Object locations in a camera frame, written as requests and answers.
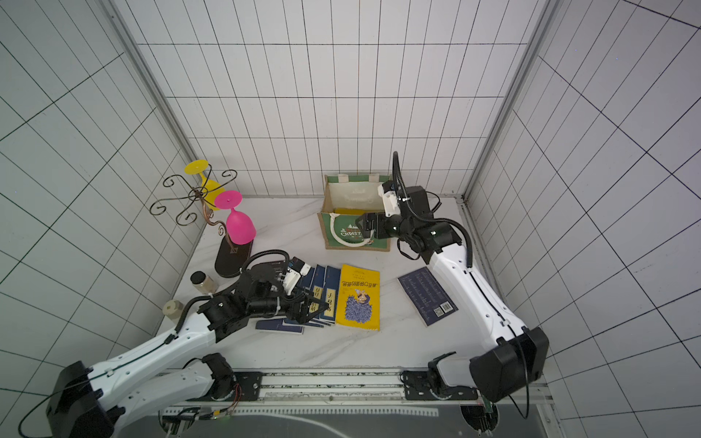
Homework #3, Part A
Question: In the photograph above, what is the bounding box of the dark navy thin book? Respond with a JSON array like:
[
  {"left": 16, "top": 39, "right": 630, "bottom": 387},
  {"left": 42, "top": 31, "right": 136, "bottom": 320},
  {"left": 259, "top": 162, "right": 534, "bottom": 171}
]
[{"left": 398, "top": 268, "right": 458, "bottom": 327}]

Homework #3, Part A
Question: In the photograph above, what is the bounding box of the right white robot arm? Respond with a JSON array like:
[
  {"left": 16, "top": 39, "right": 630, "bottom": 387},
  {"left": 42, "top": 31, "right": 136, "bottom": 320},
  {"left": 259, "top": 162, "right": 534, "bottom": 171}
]
[{"left": 356, "top": 181, "right": 549, "bottom": 403}]

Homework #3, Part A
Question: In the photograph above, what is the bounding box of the green jute canvas bag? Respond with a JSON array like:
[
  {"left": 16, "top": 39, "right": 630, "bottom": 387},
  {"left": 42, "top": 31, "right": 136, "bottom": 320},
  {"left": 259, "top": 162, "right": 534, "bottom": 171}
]
[{"left": 318, "top": 174, "right": 390, "bottom": 252}]

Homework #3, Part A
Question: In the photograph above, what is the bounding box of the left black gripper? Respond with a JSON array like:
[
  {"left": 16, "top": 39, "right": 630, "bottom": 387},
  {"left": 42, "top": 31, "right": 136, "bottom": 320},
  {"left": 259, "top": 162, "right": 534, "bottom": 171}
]
[{"left": 249, "top": 283, "right": 329, "bottom": 324}]

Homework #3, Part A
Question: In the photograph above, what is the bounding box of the yellow book purple picture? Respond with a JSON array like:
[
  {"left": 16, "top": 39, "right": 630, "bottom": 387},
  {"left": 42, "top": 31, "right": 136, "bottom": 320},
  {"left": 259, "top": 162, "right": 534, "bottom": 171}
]
[{"left": 336, "top": 265, "right": 381, "bottom": 331}]

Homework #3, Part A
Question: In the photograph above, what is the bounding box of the small jar black lid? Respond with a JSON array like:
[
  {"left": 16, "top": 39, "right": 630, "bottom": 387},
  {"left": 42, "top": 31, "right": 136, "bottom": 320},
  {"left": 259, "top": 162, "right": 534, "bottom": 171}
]
[{"left": 190, "top": 271, "right": 218, "bottom": 295}]

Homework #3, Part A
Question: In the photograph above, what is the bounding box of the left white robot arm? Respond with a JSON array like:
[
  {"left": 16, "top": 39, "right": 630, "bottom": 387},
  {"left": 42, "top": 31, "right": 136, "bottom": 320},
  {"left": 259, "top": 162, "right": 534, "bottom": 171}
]
[{"left": 40, "top": 263, "right": 328, "bottom": 437}]

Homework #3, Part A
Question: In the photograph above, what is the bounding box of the white jar white lid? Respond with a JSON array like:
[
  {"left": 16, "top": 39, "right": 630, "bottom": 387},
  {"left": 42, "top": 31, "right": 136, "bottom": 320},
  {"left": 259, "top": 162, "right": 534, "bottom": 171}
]
[{"left": 162, "top": 299, "right": 184, "bottom": 323}]

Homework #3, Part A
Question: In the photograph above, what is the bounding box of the aluminium mounting rail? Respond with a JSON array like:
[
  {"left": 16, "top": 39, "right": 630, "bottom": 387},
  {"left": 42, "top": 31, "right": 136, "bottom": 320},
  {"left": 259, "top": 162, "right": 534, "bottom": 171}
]
[{"left": 111, "top": 366, "right": 554, "bottom": 409}]

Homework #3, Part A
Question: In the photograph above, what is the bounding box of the pink plastic wine glass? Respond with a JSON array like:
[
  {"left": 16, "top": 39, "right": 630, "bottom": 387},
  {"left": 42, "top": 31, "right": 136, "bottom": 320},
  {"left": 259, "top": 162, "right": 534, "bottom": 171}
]
[{"left": 215, "top": 191, "right": 257, "bottom": 246}]

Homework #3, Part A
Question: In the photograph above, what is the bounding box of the blue book yellow label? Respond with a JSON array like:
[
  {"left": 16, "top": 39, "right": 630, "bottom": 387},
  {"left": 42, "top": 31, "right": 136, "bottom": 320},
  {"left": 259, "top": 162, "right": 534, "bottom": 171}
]
[{"left": 308, "top": 265, "right": 326, "bottom": 300}]

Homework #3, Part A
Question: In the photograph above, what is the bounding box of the navy book at bottom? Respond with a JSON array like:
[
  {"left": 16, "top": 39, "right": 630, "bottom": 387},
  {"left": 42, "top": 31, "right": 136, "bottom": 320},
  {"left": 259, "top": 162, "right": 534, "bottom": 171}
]
[{"left": 255, "top": 319, "right": 304, "bottom": 335}]

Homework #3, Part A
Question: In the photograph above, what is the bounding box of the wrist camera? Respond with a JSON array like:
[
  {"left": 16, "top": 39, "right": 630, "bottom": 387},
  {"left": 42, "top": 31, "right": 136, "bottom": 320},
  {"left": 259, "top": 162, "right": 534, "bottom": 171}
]
[
  {"left": 283, "top": 257, "right": 311, "bottom": 297},
  {"left": 378, "top": 180, "right": 401, "bottom": 217}
]

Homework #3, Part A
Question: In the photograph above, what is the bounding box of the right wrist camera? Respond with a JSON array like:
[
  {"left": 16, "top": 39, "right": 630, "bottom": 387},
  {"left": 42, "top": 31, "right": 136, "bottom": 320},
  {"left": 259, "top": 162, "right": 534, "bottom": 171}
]
[{"left": 378, "top": 180, "right": 401, "bottom": 217}]

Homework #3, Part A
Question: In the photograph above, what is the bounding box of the yellow plastic wine glass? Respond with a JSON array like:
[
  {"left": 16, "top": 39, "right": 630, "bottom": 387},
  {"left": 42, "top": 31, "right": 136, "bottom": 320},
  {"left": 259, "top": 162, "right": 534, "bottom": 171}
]
[{"left": 184, "top": 160, "right": 225, "bottom": 211}]

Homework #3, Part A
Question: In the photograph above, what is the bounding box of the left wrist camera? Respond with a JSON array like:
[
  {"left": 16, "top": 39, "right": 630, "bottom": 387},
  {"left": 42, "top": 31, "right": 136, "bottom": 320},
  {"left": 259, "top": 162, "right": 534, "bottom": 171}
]
[{"left": 283, "top": 257, "right": 311, "bottom": 297}]

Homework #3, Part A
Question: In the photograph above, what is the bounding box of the yellow book plain cover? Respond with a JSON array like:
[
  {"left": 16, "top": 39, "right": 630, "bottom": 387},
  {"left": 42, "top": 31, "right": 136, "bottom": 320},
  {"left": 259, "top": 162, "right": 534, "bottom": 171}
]
[{"left": 333, "top": 208, "right": 366, "bottom": 216}]

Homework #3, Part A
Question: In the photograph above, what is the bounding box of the metal scroll glass rack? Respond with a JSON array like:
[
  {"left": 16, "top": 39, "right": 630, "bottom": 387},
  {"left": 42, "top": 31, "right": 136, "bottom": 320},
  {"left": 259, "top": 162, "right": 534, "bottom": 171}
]
[{"left": 149, "top": 169, "right": 253, "bottom": 278}]

